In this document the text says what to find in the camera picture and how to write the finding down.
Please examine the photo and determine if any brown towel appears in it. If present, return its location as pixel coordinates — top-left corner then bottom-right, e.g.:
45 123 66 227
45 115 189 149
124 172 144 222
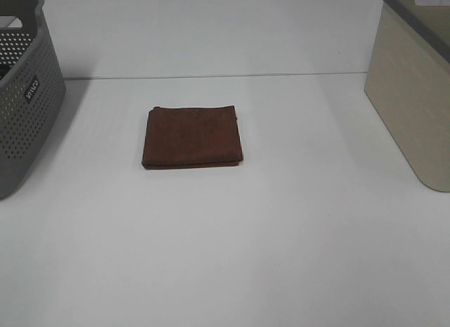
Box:
141 105 243 170

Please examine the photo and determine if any beige plastic storage bin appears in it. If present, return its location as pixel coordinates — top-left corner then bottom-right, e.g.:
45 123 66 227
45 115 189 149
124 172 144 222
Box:
364 0 449 192

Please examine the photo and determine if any grey perforated plastic basket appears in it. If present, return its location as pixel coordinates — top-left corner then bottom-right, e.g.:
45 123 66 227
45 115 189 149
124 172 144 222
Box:
1 0 66 198

